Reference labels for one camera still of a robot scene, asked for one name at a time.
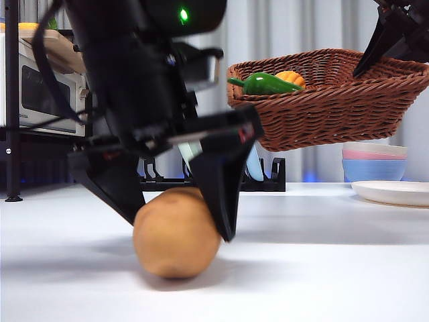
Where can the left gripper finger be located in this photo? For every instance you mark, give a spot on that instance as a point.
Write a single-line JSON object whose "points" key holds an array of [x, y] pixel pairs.
{"points": [[221, 181], [117, 188]]}

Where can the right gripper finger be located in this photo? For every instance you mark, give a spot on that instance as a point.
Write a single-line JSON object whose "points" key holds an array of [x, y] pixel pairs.
{"points": [[378, 43], [415, 50]]}

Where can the green cucumber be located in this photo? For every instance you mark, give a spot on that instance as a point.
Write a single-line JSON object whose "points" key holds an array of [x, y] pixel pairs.
{"points": [[264, 84]]}

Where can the brown potato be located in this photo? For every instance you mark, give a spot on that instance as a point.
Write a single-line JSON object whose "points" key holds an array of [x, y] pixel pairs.
{"points": [[174, 241]]}

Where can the brown wicker basket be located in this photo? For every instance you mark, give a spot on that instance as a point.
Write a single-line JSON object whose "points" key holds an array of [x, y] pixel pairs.
{"points": [[335, 114]]}

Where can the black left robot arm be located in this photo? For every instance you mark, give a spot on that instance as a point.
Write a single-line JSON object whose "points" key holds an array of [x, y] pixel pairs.
{"points": [[117, 67]]}

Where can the pale blue plate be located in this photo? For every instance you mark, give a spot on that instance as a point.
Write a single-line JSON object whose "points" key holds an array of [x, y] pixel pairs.
{"points": [[254, 164]]}

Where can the black dish rack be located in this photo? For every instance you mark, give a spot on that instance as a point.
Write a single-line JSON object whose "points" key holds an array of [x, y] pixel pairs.
{"points": [[264, 184]]}

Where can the grey curtain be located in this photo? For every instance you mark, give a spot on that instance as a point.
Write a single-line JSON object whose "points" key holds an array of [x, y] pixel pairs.
{"points": [[301, 27]]}

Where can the cream bowl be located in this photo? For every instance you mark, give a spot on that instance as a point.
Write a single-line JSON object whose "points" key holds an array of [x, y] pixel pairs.
{"points": [[375, 148]]}

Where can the pink bowl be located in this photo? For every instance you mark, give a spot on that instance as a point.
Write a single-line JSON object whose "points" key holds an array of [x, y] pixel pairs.
{"points": [[368, 156]]}

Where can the blue bowl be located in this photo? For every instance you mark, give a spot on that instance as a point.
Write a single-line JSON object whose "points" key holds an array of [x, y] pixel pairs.
{"points": [[372, 171]]}

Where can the white microwave oven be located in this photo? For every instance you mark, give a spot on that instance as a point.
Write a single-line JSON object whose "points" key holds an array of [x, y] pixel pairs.
{"points": [[27, 90]]}

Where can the white flat plate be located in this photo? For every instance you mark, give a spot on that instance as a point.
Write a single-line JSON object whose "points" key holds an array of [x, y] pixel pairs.
{"points": [[392, 192]]}

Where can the wooden cutting board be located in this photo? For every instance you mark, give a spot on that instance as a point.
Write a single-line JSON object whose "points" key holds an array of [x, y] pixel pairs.
{"points": [[60, 43]]}

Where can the yellow toy food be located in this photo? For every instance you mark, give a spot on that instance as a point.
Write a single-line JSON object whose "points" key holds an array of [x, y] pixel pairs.
{"points": [[28, 26]]}

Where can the black metal shelf frame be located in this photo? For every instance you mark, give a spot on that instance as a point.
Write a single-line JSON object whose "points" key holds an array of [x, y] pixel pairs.
{"points": [[11, 100]]}

